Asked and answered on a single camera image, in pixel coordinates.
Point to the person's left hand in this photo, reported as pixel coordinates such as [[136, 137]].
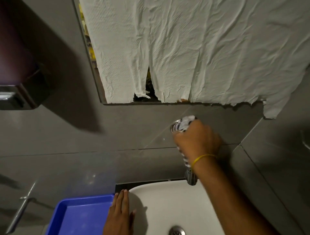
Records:
[[118, 218]]

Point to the person's right hand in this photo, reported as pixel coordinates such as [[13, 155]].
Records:
[[201, 140]]

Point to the person's left thumb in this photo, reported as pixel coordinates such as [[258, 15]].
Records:
[[133, 216]]

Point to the person's right fingers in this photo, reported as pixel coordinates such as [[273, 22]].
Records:
[[181, 141]]

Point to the person's left middle finger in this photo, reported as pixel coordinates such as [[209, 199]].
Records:
[[120, 199]]

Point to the black and white striped cloth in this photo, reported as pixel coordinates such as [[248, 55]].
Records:
[[186, 121]]

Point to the person's right forearm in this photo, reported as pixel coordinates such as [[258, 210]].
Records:
[[225, 198]]

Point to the yellow wristband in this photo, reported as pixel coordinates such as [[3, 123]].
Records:
[[199, 158]]

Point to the white sink basin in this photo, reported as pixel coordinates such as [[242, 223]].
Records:
[[169, 205]]

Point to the chrome faucet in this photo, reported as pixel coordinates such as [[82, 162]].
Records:
[[191, 178]]

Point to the blue plastic tray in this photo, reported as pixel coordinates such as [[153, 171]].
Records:
[[82, 218]]

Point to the metal sink drain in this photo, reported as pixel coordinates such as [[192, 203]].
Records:
[[176, 231]]

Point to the white paper towel sheet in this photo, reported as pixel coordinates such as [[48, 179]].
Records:
[[116, 48], [242, 53], [172, 53]]

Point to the wall mirror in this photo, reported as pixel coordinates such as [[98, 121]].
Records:
[[146, 93]]

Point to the dark wall dispenser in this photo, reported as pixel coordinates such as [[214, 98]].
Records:
[[17, 60]]

